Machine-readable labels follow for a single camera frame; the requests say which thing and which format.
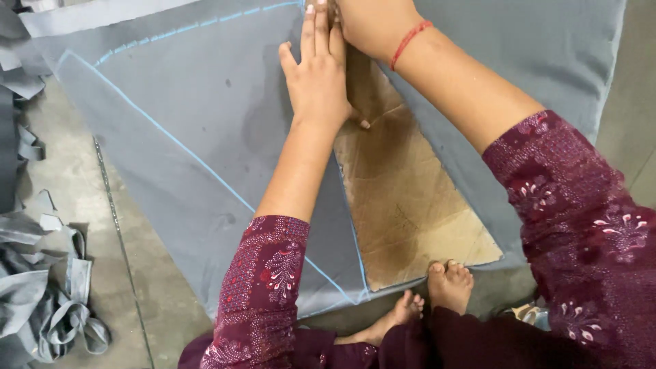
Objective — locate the person's right hand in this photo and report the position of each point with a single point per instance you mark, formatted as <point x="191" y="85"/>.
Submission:
<point x="374" y="25"/>

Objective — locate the person's left hand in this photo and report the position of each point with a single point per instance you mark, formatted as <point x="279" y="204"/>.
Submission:
<point x="317" y="87"/>

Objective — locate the person's right fingers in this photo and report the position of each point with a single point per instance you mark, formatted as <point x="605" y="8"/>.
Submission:
<point x="333" y="10"/>

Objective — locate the brown cardboard pattern template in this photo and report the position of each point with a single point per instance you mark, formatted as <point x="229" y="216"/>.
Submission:
<point x="405" y="205"/>

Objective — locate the red thread wrist band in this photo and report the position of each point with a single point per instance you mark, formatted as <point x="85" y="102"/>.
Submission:
<point x="407" y="42"/>

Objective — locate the grey fabric with blue chalk lines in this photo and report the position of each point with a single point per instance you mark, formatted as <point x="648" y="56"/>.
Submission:
<point x="194" y="133"/>

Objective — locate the person's right foot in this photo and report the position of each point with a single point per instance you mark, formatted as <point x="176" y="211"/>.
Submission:
<point x="451" y="287"/>

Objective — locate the person's foot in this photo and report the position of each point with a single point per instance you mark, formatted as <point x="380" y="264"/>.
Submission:
<point x="389" y="320"/>
<point x="451" y="287"/>

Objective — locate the person's left foot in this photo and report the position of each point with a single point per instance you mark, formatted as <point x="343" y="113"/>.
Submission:
<point x="389" y="320"/>

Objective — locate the maroon printed garment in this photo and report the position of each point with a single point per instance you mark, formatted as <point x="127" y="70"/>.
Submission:
<point x="589" y="256"/>

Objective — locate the pale printed cloth piece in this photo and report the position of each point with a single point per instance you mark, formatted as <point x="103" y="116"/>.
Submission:
<point x="530" y="313"/>

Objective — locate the heap of grey fabric scraps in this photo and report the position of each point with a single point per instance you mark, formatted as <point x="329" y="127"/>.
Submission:
<point x="30" y="287"/>

